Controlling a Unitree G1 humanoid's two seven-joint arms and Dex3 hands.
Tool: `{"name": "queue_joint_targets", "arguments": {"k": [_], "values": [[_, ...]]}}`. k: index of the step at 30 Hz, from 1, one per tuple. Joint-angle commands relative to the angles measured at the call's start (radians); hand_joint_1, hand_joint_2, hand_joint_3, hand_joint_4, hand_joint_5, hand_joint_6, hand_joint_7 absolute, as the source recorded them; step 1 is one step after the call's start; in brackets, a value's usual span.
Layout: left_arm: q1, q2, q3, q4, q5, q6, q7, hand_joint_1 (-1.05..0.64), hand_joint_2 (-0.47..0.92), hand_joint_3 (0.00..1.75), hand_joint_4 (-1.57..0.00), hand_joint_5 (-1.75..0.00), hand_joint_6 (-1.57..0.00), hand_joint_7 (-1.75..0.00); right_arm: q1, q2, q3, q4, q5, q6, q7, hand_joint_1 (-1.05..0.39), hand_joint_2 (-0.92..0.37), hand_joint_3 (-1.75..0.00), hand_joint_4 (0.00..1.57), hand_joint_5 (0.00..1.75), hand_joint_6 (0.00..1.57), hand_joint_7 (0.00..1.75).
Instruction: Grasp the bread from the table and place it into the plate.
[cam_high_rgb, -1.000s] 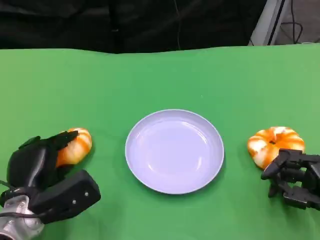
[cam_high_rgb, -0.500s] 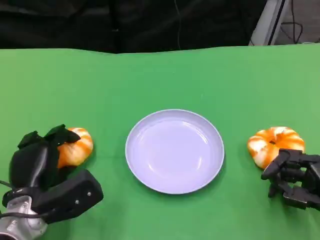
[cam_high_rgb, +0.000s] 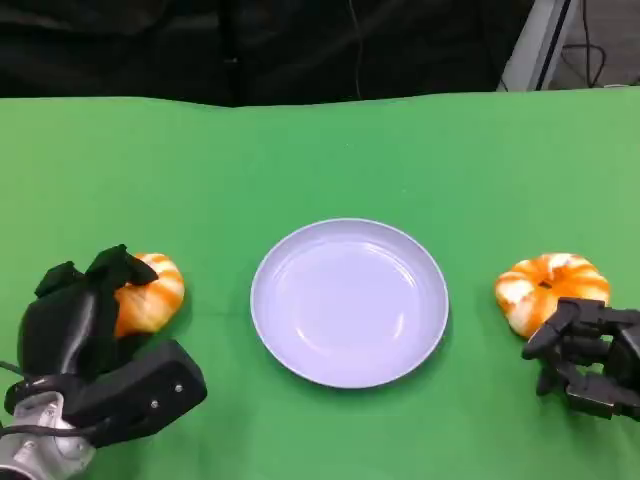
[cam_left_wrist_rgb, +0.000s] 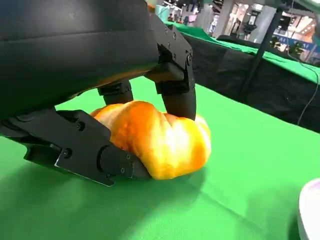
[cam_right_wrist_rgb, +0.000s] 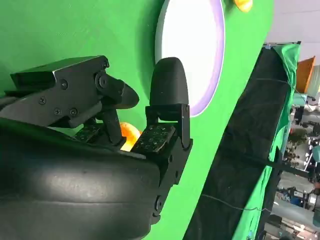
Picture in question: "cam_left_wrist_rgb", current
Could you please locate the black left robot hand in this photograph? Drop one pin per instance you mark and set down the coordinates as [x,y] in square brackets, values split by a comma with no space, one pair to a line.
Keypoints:
[75,50]

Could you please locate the neighbouring table green cloth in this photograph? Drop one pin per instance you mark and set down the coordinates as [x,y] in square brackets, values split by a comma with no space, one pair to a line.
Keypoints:
[287,62]

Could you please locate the black drape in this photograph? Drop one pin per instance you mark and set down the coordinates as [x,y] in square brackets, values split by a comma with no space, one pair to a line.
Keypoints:
[225,70]

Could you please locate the black pole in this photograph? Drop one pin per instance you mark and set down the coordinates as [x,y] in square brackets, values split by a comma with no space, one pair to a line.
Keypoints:
[260,50]

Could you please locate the lilac plate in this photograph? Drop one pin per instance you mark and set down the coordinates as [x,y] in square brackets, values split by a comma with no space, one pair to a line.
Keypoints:
[310,212]

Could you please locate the orange and white bread roll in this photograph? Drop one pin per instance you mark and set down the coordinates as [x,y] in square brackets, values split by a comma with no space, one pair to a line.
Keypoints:
[162,145]

